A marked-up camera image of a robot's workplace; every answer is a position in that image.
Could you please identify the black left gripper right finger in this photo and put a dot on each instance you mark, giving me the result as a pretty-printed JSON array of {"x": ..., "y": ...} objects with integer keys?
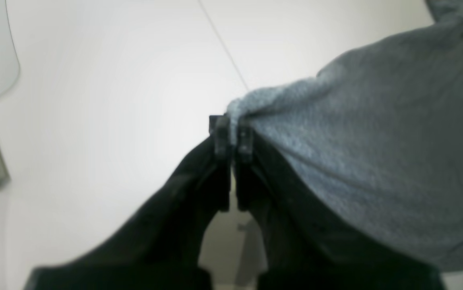
[{"x": 307, "y": 246}]

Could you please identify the grey t-shirt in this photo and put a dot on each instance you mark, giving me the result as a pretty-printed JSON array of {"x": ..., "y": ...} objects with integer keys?
[{"x": 377, "y": 135}]

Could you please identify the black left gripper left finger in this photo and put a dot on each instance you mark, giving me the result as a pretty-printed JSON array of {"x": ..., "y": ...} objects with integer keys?
[{"x": 159, "y": 246}]

